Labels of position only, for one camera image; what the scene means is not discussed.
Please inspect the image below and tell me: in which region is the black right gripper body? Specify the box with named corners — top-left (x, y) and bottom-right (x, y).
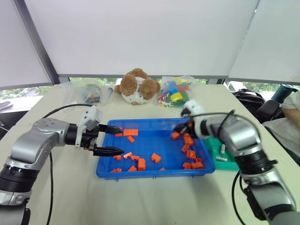
top-left (184, 120), bottom-right (196, 138)

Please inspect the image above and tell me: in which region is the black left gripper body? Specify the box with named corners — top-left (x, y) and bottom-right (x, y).
top-left (80, 125), bottom-right (101, 151)

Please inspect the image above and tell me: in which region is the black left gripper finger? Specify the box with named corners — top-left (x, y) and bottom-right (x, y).
top-left (97, 124), bottom-right (123, 135)
top-left (92, 146), bottom-right (125, 157)

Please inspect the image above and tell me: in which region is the blue plastic bin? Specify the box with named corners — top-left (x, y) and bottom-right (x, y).
top-left (95, 118), bottom-right (217, 181)

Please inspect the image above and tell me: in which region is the green plastic bin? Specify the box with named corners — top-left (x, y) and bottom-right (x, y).
top-left (203, 135), bottom-right (240, 172)

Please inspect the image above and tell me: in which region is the clear bag of colourful bricks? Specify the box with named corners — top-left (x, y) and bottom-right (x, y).
top-left (156, 75), bottom-right (197, 108)

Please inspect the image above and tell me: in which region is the clear bag with dark parts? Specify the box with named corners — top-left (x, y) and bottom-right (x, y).
top-left (60, 81), bottom-right (104, 106)

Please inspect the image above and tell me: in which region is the brown and white plush toy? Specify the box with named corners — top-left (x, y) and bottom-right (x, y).
top-left (114, 67), bottom-right (162, 105)

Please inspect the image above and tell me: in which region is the black backpack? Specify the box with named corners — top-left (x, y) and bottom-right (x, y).
top-left (232, 88), bottom-right (266, 118)

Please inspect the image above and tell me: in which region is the black chair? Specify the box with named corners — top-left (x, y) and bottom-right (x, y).
top-left (256, 99), bottom-right (285, 123)

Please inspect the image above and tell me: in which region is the person in grey clothing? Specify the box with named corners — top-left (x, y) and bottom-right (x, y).
top-left (262, 90), bottom-right (300, 166)

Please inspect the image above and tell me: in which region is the teal round object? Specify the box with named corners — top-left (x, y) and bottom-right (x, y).
top-left (272, 83), bottom-right (300, 104)

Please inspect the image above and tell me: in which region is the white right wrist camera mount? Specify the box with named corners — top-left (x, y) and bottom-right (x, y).
top-left (181, 99), bottom-right (210, 139)

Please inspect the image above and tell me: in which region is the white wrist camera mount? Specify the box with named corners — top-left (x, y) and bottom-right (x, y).
top-left (75, 105), bottom-right (103, 150)
top-left (181, 99), bottom-right (210, 139)

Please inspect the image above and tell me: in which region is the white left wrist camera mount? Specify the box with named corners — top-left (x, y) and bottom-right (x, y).
top-left (75, 105), bottom-right (103, 150)

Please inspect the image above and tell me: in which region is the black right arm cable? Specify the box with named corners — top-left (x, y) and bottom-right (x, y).
top-left (186, 109), bottom-right (247, 225)

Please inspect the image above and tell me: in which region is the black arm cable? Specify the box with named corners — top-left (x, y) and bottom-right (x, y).
top-left (43, 104), bottom-right (94, 225)
top-left (186, 109), bottom-right (247, 225)

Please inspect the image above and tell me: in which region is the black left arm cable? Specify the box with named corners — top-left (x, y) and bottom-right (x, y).
top-left (43, 104), bottom-right (94, 225)

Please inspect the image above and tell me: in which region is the grey window post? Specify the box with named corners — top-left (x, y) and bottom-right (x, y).
top-left (11, 0), bottom-right (60, 85)

